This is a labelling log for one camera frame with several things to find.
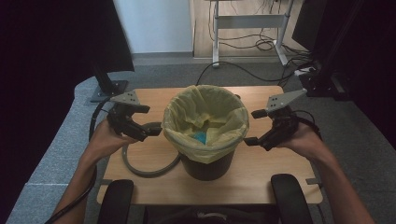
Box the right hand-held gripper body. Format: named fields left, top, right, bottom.
left=265, top=88, right=308, bottom=147

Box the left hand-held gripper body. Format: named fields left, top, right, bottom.
left=106, top=90, right=151, bottom=138

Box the grey bin ring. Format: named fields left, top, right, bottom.
left=121, top=121, right=182, bottom=179

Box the yellow trash bag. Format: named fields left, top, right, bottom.
left=161, top=84, right=250, bottom=165

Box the black trash bin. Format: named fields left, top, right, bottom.
left=179, top=148, right=236, bottom=182

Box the person's left hand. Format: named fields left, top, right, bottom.
left=88, top=119, right=138, bottom=163

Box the person's right hand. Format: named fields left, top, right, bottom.
left=276, top=121, right=332, bottom=163

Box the blue item in bag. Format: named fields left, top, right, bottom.
left=191, top=131, right=208, bottom=146

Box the white power strip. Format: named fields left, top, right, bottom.
left=293, top=66, right=316, bottom=77

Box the black stand with heavy base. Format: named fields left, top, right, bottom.
left=298, top=0, right=354, bottom=102

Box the person's dark clothing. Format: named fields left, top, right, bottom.
left=144, top=206, right=278, bottom=224

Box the black curtain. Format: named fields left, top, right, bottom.
left=0, top=0, right=135, bottom=224

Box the black stand with base plate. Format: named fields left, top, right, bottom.
left=89, top=62, right=130, bottom=104

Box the long black floor cable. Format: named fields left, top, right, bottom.
left=195, top=61, right=302, bottom=87

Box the bundle of black floor cables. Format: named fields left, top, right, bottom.
left=207, top=0, right=314, bottom=89

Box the white desk frame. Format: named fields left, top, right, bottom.
left=205, top=0, right=295, bottom=68

